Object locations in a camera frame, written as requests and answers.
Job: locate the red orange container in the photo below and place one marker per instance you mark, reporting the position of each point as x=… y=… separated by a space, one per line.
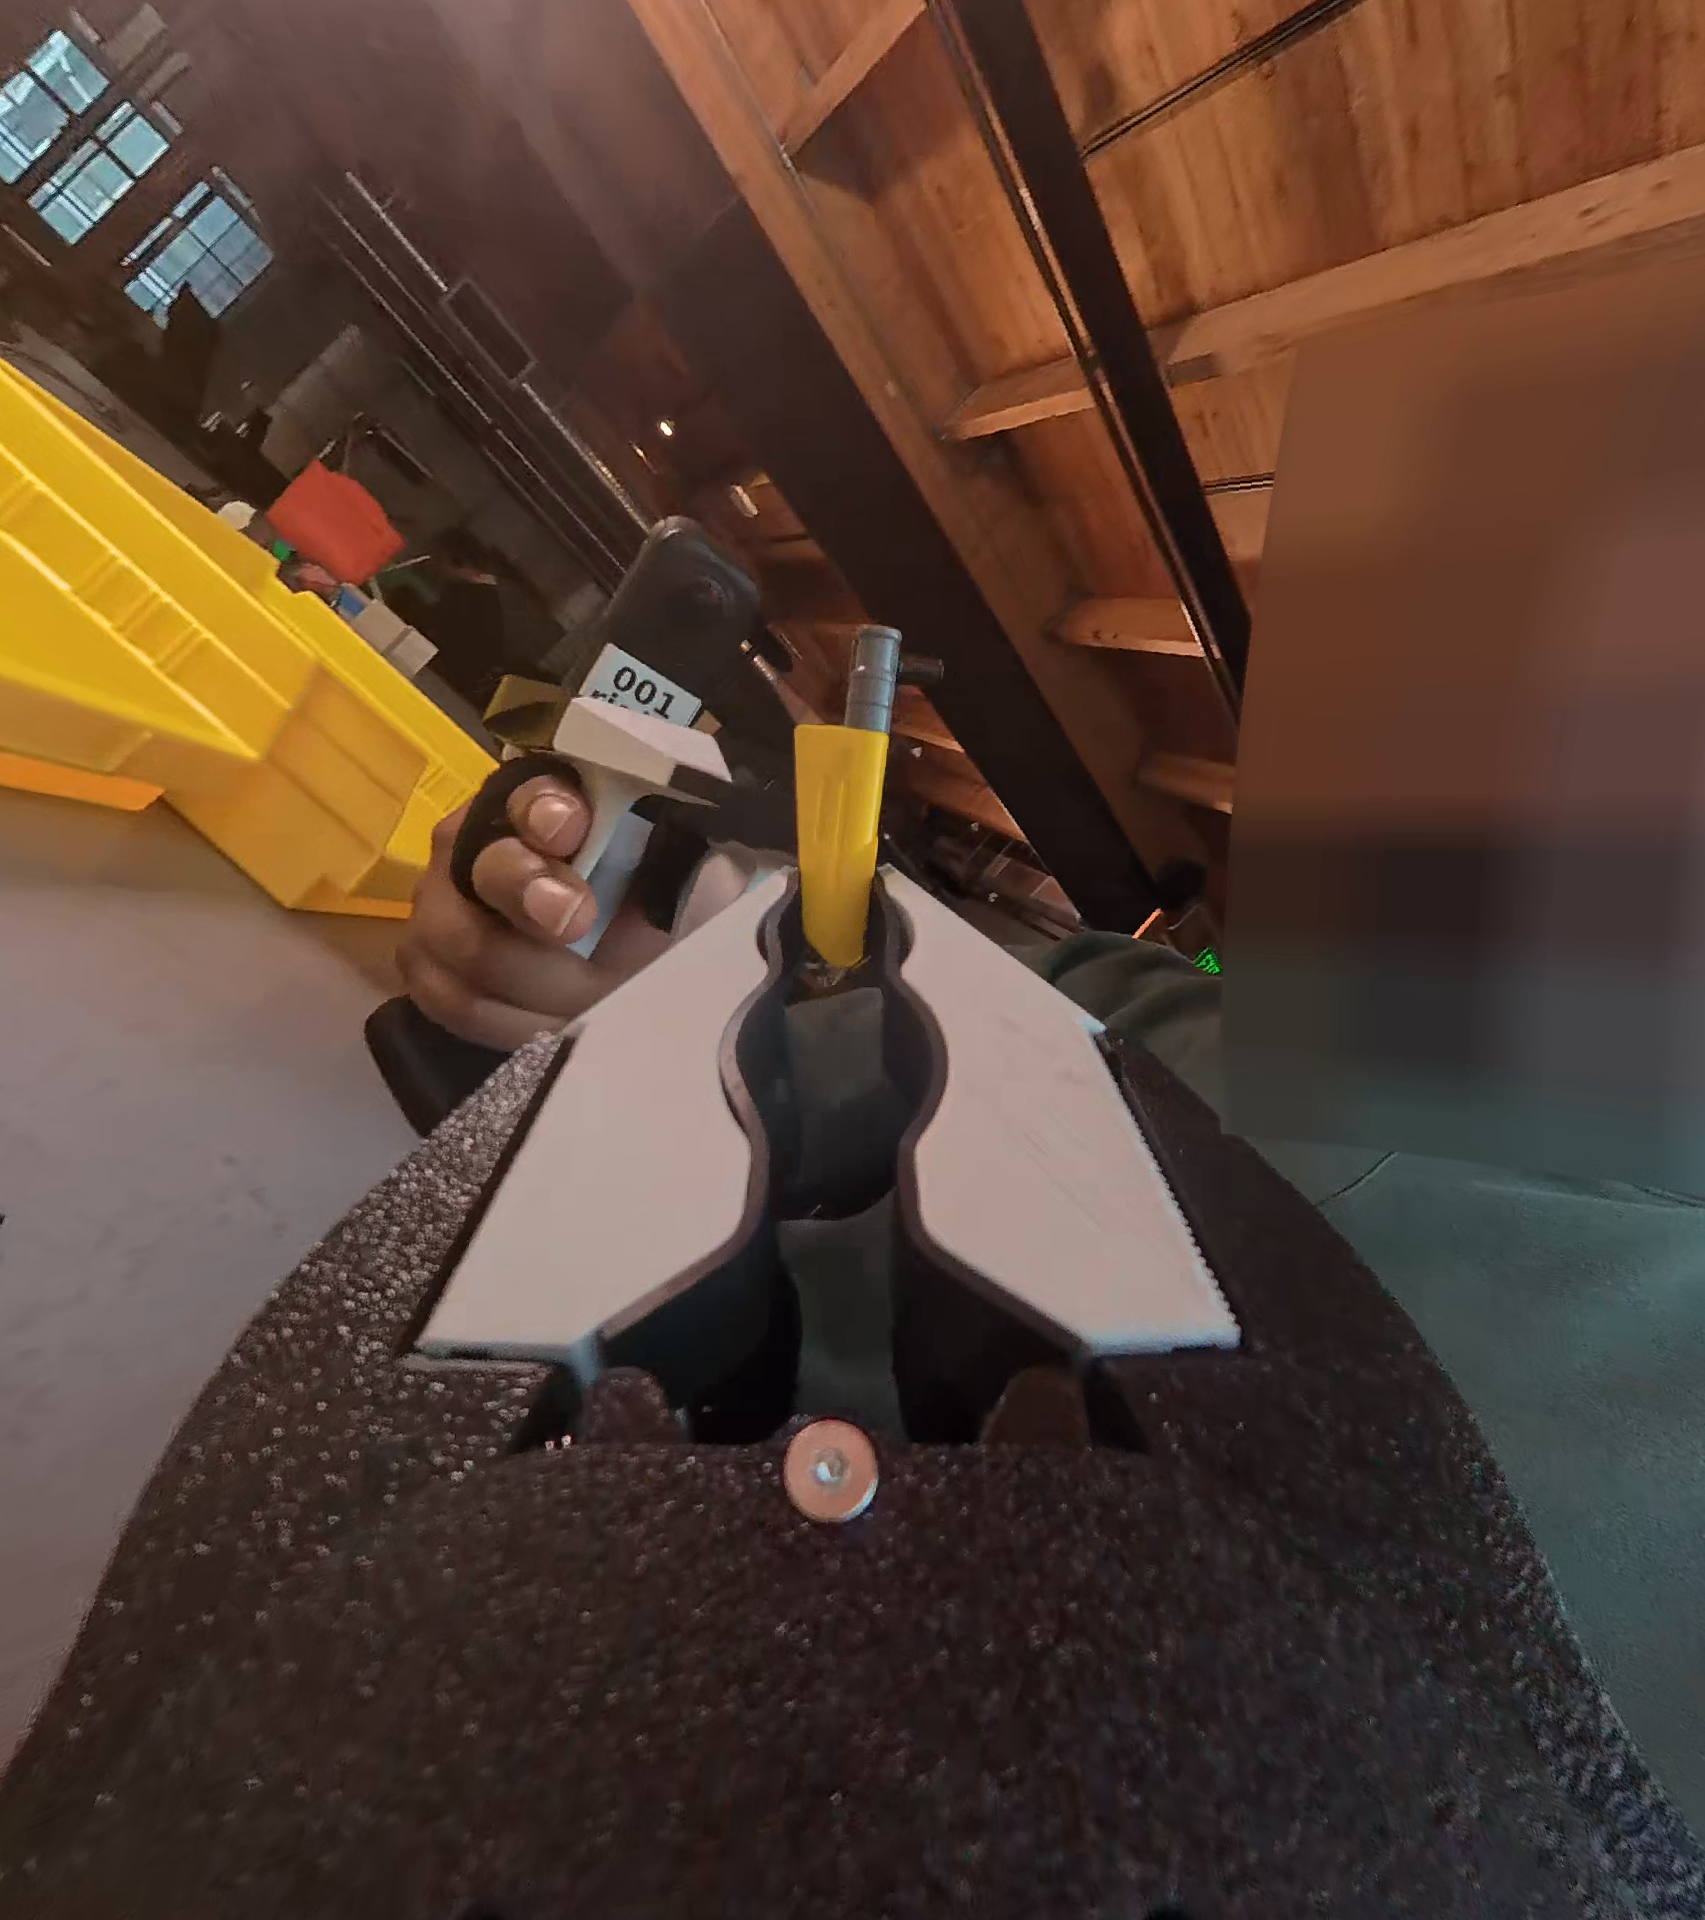
x=335 y=524

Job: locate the paned window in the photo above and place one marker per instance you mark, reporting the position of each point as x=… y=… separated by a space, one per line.
x=87 y=181

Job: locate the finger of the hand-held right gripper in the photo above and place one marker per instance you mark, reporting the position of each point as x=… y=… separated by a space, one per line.
x=635 y=750

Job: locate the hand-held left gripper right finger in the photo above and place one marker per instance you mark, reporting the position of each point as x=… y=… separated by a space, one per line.
x=1047 y=1170

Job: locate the yellow grey lego arm assembly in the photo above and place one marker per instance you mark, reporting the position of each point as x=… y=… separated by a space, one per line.
x=836 y=841

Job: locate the person's green sweatshirt torso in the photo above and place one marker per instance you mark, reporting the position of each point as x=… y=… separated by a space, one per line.
x=1617 y=1425

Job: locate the person's right hand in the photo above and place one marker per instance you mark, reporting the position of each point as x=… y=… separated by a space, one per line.
x=493 y=974

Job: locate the yellow plastic parts bin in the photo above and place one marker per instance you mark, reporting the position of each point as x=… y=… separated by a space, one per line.
x=373 y=810
x=42 y=600

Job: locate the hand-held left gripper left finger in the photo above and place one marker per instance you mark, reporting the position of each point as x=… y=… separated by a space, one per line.
x=612 y=1170

